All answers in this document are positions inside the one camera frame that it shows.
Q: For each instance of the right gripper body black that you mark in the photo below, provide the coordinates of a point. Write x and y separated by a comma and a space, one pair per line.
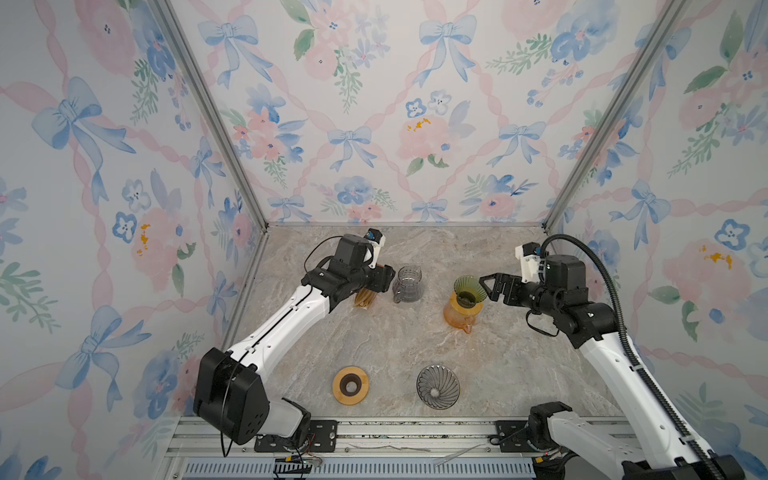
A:
529, 296

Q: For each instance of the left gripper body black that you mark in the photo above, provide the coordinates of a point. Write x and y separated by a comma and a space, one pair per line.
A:
376, 279

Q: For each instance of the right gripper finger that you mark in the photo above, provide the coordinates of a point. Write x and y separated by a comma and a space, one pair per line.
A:
498, 279
498, 293

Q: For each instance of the coffee filter pack orange clip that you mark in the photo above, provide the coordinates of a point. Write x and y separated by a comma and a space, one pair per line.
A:
364, 298

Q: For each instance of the green glass dripper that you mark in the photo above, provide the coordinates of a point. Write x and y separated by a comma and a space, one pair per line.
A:
469, 292

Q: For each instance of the orange glass carafe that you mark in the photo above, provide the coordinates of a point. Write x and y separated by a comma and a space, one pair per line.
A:
461, 318

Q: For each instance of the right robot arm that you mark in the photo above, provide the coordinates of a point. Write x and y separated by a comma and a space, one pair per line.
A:
669, 447

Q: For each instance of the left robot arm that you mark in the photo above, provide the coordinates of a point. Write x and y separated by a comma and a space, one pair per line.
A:
230, 392

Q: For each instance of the grey glass dripper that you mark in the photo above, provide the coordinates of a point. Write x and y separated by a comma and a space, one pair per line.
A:
438, 387

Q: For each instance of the grey glass carafe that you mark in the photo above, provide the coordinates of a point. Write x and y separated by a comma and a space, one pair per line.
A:
408, 286

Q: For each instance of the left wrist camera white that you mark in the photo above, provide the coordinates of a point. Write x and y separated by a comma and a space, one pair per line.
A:
376, 241

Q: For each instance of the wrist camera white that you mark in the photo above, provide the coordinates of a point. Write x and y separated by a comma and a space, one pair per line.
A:
529, 257
376, 241

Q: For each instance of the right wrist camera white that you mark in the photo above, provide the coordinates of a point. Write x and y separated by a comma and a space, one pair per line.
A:
529, 257

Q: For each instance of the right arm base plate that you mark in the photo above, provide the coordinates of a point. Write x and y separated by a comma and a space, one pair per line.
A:
514, 436

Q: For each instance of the right corner aluminium post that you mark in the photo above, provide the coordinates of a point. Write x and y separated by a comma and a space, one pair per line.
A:
659, 34

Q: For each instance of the corner aluminium post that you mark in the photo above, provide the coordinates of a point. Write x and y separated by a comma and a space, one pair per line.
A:
180, 47
659, 34

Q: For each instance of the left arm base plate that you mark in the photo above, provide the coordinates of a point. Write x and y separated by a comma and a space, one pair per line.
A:
317, 436

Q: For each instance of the aluminium front rail frame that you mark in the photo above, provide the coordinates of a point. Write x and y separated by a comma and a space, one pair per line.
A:
381, 448

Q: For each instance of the left corner aluminium post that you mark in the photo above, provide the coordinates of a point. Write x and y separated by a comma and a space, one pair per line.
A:
180, 47

